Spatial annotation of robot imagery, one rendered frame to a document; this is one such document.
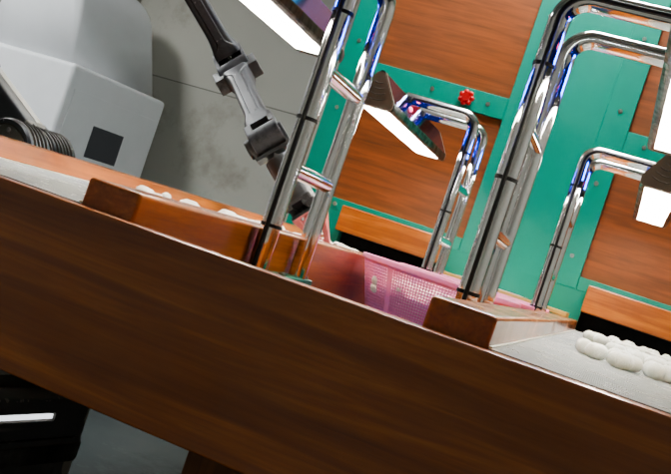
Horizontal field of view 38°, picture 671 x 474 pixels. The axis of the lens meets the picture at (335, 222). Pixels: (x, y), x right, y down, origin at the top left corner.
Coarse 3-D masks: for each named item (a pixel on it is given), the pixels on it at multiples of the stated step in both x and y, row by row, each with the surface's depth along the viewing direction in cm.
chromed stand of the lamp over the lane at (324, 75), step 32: (352, 0) 111; (384, 0) 125; (384, 32) 125; (320, 64) 110; (320, 96) 111; (352, 96) 121; (352, 128) 125; (288, 160) 110; (288, 192) 111; (320, 192) 125; (320, 224) 125; (256, 256) 110
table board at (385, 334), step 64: (0, 192) 86; (0, 256) 85; (64, 256) 83; (128, 256) 82; (192, 256) 80; (0, 320) 84; (64, 320) 83; (128, 320) 81; (192, 320) 79; (256, 320) 78; (320, 320) 76; (384, 320) 75; (64, 384) 82; (128, 384) 80; (192, 384) 79; (256, 384) 77; (320, 384) 76; (384, 384) 74; (448, 384) 73; (512, 384) 72; (576, 384) 71; (192, 448) 78; (256, 448) 77; (320, 448) 75; (384, 448) 74; (448, 448) 73; (512, 448) 71; (576, 448) 70; (640, 448) 69
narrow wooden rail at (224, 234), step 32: (96, 192) 85; (128, 192) 85; (160, 224) 89; (192, 224) 95; (224, 224) 103; (256, 224) 116; (288, 256) 125; (320, 256) 138; (352, 256) 154; (320, 288) 142; (352, 288) 160
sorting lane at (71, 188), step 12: (0, 168) 98; (12, 168) 106; (24, 168) 116; (36, 168) 128; (24, 180) 91; (36, 180) 98; (48, 180) 107; (60, 180) 116; (72, 180) 129; (84, 180) 140; (48, 192) 87; (60, 192) 91; (72, 192) 98; (84, 192) 107
